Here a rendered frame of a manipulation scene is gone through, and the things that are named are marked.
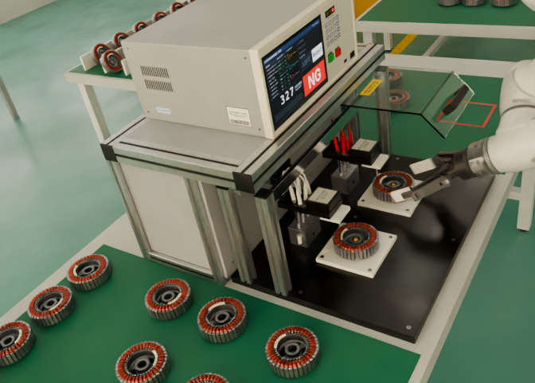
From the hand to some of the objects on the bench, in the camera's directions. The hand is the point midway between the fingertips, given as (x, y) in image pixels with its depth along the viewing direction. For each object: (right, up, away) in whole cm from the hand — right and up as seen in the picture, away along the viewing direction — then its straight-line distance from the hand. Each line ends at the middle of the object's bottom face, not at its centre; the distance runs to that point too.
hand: (406, 181), depth 150 cm
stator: (-47, -33, -21) cm, 61 cm away
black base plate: (-10, -12, -1) cm, 15 cm away
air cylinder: (-14, -1, +12) cm, 19 cm away
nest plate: (-2, -4, +5) cm, 6 cm away
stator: (-32, -37, -32) cm, 58 cm away
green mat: (+6, +27, +52) cm, 59 cm away
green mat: (-61, -43, -32) cm, 82 cm away
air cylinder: (-27, -14, -3) cm, 31 cm away
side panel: (-59, -23, -2) cm, 63 cm away
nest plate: (-15, -17, -11) cm, 25 cm away
